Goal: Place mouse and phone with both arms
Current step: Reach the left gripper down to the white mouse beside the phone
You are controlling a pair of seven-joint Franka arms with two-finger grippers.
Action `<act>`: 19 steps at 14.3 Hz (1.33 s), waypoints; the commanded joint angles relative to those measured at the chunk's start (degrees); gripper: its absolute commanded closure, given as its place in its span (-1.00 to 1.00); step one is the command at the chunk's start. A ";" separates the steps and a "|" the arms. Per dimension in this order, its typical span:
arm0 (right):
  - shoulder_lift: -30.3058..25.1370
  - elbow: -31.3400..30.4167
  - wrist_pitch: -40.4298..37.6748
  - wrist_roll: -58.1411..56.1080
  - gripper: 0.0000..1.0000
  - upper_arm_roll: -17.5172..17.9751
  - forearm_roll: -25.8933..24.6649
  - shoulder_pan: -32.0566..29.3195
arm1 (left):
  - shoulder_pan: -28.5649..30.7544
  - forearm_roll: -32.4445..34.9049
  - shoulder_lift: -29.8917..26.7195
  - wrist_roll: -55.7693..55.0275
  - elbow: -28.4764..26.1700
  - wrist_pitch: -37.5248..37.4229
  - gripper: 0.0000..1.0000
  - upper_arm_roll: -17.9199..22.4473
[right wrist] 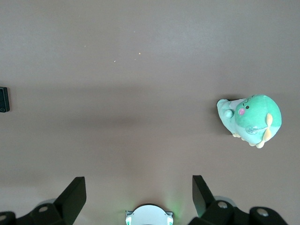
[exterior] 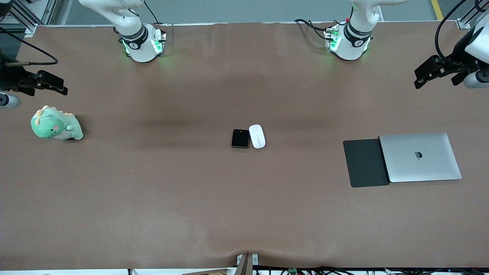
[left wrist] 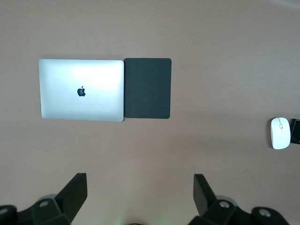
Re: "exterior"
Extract green dinosaur plush toy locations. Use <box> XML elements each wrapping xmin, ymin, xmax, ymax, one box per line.
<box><xmin>31</xmin><ymin>105</ymin><xmax>84</xmax><ymax>141</ymax></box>

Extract brown table cover mat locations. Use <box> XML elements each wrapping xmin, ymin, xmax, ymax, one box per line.
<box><xmin>0</xmin><ymin>21</ymin><xmax>489</xmax><ymax>270</ymax></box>

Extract black mouse pad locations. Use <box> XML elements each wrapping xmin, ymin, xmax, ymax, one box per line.
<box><xmin>343</xmin><ymin>139</ymin><xmax>390</xmax><ymax>188</ymax></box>

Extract black flip phone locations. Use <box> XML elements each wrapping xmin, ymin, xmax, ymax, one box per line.
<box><xmin>231</xmin><ymin>129</ymin><xmax>250</xmax><ymax>149</ymax></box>

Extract silver closed laptop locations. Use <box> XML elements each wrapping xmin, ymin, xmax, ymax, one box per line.
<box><xmin>379</xmin><ymin>132</ymin><xmax>463</xmax><ymax>183</ymax></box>

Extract aluminium frame profile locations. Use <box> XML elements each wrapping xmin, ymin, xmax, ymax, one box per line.
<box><xmin>0</xmin><ymin>0</ymin><xmax>58</xmax><ymax>37</ymax></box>
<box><xmin>456</xmin><ymin>0</ymin><xmax>489</xmax><ymax>29</ymax></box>

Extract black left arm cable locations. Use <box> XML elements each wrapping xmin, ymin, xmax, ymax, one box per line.
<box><xmin>435</xmin><ymin>0</ymin><xmax>489</xmax><ymax>61</ymax></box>

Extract black base power cables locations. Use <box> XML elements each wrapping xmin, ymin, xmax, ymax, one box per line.
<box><xmin>294</xmin><ymin>17</ymin><xmax>346</xmax><ymax>42</ymax></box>

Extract white computer mouse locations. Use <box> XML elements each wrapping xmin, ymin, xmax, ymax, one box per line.
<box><xmin>249</xmin><ymin>124</ymin><xmax>266</xmax><ymax>149</ymax></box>

